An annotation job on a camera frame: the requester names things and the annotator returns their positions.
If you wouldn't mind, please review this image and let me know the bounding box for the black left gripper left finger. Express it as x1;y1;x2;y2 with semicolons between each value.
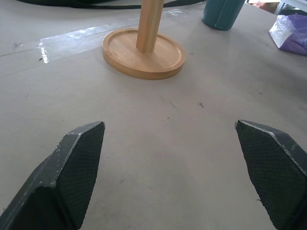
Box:
0;121;106;230

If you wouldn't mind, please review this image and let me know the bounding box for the wooden stand with round base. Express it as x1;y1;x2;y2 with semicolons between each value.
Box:
103;0;186;81

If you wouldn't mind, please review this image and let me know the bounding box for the teal cup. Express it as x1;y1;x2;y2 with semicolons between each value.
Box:
201;0;246;31

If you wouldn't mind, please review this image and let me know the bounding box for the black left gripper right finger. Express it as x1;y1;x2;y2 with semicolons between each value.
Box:
235;119;307;230

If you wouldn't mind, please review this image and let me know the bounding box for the black strap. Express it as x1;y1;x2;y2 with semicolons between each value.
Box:
16;0;207;11

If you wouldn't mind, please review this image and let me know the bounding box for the purple and white plastic bag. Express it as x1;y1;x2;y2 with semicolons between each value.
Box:
268;13;307;57

